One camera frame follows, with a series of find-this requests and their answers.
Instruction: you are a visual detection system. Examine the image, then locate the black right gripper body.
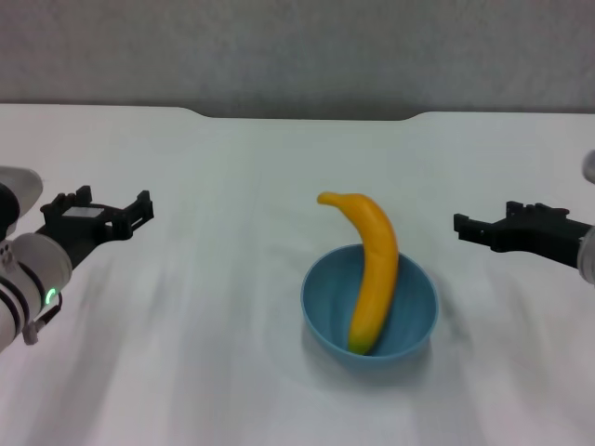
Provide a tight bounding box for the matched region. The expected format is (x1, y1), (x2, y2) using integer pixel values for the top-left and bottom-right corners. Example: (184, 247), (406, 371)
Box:
(492, 212), (592, 269)

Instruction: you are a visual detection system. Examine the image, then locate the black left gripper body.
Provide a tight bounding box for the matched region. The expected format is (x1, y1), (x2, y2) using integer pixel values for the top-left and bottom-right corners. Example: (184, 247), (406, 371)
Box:
(34, 192), (135, 276)

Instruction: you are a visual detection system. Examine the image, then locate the yellow banana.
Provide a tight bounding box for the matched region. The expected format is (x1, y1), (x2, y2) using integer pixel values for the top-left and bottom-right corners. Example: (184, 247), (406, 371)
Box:
(317, 191), (401, 357)

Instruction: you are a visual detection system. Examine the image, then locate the blue plastic bowl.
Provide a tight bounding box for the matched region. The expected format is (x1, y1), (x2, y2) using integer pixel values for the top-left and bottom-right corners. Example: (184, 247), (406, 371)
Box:
(300, 244), (440, 371)

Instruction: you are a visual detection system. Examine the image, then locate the left wrist camera housing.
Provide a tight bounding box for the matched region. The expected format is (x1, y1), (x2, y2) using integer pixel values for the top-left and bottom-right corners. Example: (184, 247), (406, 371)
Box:
(0, 165), (45, 243)

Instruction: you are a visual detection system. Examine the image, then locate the left arm connector cable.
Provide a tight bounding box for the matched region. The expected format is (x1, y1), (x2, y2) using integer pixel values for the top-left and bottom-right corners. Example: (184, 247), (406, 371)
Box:
(22, 291), (64, 347)

